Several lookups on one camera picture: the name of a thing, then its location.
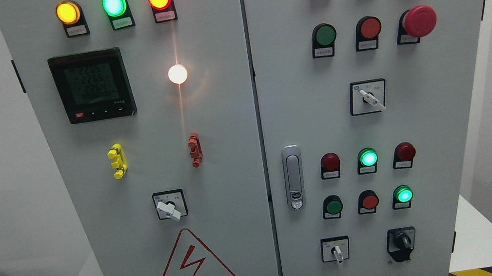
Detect green push button second row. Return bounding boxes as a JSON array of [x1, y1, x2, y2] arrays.
[[312, 23, 337, 59]]

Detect yellow indicator light top left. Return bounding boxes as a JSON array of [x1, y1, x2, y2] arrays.
[[55, 0, 90, 38]]

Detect grey left cabinet door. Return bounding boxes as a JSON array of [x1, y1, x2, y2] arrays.
[[0, 0, 280, 276]]

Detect white selector switch left door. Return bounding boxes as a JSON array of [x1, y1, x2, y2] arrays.
[[152, 189, 189, 222]]

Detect black rotary knob switch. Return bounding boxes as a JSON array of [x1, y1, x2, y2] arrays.
[[386, 226, 416, 263]]

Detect lit green indicator third row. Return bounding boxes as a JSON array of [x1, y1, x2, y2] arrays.
[[357, 147, 378, 175]]

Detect orange-red indicator light left door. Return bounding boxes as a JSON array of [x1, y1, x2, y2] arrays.
[[148, 0, 177, 23]]

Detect white glowing indicator light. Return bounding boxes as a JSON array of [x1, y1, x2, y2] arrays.
[[167, 64, 188, 85]]

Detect red push button fourth row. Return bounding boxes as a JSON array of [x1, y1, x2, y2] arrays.
[[358, 189, 379, 215]]

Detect white selector switch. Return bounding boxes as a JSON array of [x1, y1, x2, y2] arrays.
[[349, 79, 386, 116], [320, 235, 350, 264]]

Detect grey cabinet door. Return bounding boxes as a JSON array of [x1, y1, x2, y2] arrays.
[[0, 0, 280, 276], [244, 0, 484, 276]]

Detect red push button second row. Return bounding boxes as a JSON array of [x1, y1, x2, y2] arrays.
[[355, 16, 382, 52]]

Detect red indicator third row right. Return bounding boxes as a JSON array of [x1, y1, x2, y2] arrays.
[[393, 142, 416, 169]]

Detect white selector switch upper right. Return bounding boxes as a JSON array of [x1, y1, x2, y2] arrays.
[[349, 79, 386, 116]]

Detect green push button fourth row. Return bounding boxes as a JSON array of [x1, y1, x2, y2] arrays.
[[322, 195, 344, 220]]

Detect white selector switch lower right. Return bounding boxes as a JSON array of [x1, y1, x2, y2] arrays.
[[320, 235, 350, 264]]

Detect green indicator light top left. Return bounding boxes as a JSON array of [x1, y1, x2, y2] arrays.
[[101, 0, 135, 31]]

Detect silver door lock handle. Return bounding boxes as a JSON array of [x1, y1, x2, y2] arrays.
[[281, 144, 304, 210]]

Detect grey right cabinet door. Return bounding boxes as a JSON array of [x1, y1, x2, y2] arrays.
[[244, 0, 484, 276]]

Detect lit green button fourth row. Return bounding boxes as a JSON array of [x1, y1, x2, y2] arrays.
[[392, 184, 414, 210]]

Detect dark red indicator third row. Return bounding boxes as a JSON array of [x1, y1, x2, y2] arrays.
[[320, 152, 341, 180]]

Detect black digital power meter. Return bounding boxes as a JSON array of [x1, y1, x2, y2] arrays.
[[47, 47, 137, 124]]

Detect red emergency stop mushroom button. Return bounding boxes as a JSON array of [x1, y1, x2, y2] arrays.
[[396, 4, 437, 46]]

